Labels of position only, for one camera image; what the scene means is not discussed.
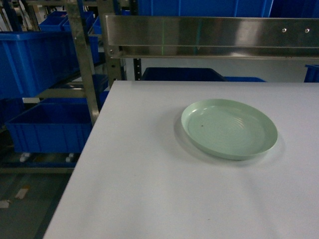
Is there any blue bin far right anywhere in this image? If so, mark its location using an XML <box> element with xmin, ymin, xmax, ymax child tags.
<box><xmin>304</xmin><ymin>64</ymin><xmax>319</xmax><ymax>83</ymax></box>

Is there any stainless steel shelf rail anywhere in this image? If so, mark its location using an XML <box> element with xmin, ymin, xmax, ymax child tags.
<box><xmin>102</xmin><ymin>15</ymin><xmax>319</xmax><ymax>59</ymax></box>

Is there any blue bin left rack upper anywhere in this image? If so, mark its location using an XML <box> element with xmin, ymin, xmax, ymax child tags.
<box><xmin>0</xmin><ymin>32</ymin><xmax>79</xmax><ymax>99</ymax></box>

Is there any blue bin upper shelf left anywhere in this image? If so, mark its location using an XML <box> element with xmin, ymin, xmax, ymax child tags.
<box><xmin>138</xmin><ymin>0</ymin><xmax>273</xmax><ymax>17</ymax></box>

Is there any blue bin left rack lower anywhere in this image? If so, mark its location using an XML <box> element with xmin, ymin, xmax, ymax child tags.
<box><xmin>5</xmin><ymin>104</ymin><xmax>92</xmax><ymax>153</ymax></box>

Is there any small blue bin centre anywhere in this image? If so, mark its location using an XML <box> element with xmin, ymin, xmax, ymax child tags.
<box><xmin>225</xmin><ymin>76</ymin><xmax>265</xmax><ymax>82</ymax></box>

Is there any dark blue bin behind table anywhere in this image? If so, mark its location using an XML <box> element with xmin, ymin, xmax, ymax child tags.
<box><xmin>142</xmin><ymin>67</ymin><xmax>228</xmax><ymax>82</ymax></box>

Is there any pale green round plate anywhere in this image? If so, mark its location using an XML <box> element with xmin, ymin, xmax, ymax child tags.
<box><xmin>181</xmin><ymin>99</ymin><xmax>278</xmax><ymax>160</ymax></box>

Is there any metal rack upright post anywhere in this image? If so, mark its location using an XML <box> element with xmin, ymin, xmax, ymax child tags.
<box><xmin>65</xmin><ymin>0</ymin><xmax>99</xmax><ymax>124</ymax></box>

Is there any blue bin rack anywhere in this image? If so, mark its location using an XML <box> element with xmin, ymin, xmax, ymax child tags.
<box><xmin>0</xmin><ymin>32</ymin><xmax>79</xmax><ymax>99</ymax></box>
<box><xmin>5</xmin><ymin>104</ymin><xmax>92</xmax><ymax>153</ymax></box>

